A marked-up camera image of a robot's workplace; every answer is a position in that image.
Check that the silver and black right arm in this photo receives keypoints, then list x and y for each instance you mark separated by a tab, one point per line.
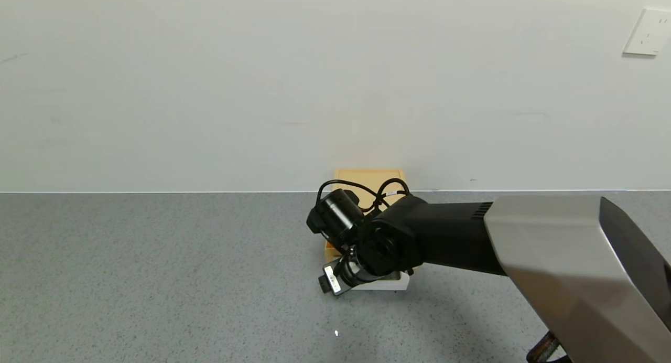
524	247

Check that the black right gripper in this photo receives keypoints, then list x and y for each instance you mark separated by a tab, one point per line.
331	279

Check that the white wall socket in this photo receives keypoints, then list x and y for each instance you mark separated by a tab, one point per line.
650	32

